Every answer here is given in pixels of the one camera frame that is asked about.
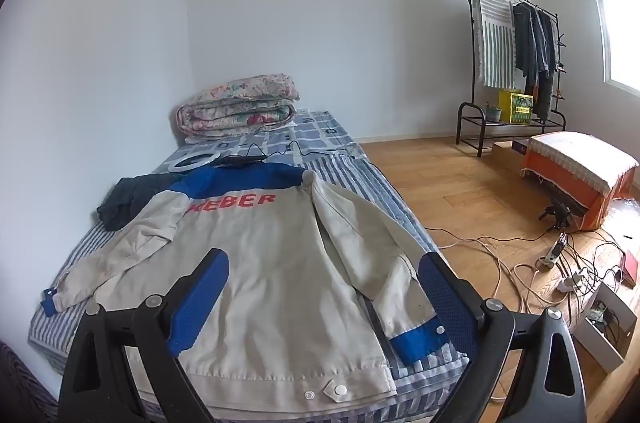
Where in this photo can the black clothes rack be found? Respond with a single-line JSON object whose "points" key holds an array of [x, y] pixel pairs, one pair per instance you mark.
{"points": [[458, 128]]}

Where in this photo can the yellow box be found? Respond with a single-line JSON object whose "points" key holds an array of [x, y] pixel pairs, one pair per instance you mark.
{"points": [[515, 105]]}

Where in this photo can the dark hanging clothes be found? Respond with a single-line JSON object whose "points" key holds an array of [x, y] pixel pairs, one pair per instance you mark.
{"points": [[537, 43]]}

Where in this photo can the white charger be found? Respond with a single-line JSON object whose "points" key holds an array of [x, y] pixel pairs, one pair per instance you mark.
{"points": [[550, 259]]}

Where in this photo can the small black tripod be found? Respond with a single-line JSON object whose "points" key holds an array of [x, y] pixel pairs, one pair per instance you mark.
{"points": [[559, 212]]}

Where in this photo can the striped bed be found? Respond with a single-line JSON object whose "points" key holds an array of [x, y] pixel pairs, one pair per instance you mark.
{"points": [[390, 203]]}

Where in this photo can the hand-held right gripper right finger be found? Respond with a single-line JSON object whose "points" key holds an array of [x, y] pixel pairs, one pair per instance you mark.
{"points": [[440, 288]]}

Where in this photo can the striped hanging towel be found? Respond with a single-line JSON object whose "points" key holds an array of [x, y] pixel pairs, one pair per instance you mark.
{"points": [[495, 33]]}

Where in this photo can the dark blue garment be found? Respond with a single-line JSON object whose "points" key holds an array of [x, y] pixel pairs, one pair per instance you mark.
{"points": [[130, 198]]}

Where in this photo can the white drawer cabinet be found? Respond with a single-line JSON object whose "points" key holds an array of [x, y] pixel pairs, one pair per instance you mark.
{"points": [[597, 343]]}

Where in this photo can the window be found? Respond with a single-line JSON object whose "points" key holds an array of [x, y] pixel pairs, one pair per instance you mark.
{"points": [[622, 38]]}

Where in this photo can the white power strip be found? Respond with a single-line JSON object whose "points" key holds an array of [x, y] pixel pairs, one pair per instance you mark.
{"points": [[575, 284]]}

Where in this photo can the folded floral quilt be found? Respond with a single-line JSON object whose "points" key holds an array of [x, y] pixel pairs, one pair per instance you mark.
{"points": [[235, 108]]}

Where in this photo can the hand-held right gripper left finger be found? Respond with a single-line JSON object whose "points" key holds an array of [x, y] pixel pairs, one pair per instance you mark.
{"points": [[200, 298]]}

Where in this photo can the red book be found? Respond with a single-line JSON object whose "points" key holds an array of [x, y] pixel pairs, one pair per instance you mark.
{"points": [[631, 270]]}

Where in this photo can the blue checked sheet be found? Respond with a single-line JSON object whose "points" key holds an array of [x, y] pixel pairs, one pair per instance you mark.
{"points": [[320, 128]]}

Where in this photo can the dark patterned cloth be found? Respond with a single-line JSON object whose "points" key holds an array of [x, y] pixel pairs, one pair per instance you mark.
{"points": [[20, 388]]}

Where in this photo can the beige and blue jacket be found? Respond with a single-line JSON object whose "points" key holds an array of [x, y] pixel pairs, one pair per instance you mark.
{"points": [[280, 263]]}

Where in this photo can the orange covered stool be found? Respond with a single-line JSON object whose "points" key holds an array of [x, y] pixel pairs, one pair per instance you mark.
{"points": [[575, 158]]}

